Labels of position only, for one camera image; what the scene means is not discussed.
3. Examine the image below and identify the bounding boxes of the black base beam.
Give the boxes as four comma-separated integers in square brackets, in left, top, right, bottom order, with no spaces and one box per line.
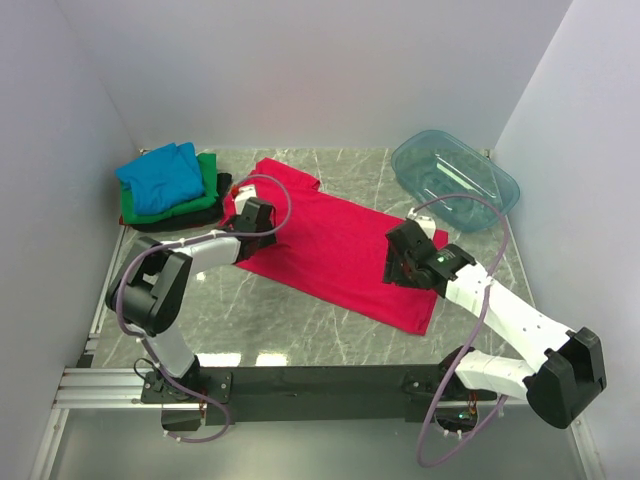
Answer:
[140,365,497,431]

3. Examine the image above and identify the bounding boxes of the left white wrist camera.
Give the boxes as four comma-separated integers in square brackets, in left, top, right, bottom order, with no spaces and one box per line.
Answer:
[231,184,257,214]

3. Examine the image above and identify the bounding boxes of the purple cable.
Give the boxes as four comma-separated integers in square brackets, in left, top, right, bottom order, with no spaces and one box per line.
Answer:
[415,194,511,469]
[112,174,294,444]

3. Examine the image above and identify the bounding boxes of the folded green t shirt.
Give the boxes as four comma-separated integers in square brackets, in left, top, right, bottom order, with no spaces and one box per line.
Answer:
[120,153,218,220]

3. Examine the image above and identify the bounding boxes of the folded blue t shirt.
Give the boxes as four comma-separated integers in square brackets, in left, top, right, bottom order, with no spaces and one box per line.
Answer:
[115,142,205,216]

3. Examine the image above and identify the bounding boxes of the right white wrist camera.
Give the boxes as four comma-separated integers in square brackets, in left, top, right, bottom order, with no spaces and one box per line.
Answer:
[406,208,437,239]

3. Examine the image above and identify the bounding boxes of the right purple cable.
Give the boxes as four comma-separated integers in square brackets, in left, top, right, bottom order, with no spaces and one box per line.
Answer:
[415,194,511,469]

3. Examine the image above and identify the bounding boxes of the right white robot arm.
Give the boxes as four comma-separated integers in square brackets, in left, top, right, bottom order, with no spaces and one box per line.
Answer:
[383,219,607,429]

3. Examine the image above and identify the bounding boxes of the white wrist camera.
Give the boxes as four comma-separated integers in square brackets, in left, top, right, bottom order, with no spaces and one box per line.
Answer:
[231,184,257,214]
[406,208,437,239]

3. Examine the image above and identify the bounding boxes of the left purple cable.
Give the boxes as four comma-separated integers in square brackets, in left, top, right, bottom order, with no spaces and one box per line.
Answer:
[112,174,294,444]

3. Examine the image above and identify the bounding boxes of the clear blue plastic tub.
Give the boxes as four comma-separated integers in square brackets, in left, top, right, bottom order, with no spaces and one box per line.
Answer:
[391,130,520,233]

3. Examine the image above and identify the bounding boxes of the folded black t shirt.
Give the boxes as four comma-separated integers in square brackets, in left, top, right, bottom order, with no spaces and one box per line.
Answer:
[124,172,233,233]

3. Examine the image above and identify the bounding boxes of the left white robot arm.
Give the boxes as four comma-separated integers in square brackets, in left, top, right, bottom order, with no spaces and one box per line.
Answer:
[105,197,276,402]

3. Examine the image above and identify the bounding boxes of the aluminium frame rail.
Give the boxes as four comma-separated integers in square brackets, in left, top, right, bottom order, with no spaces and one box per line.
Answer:
[29,227,166,479]

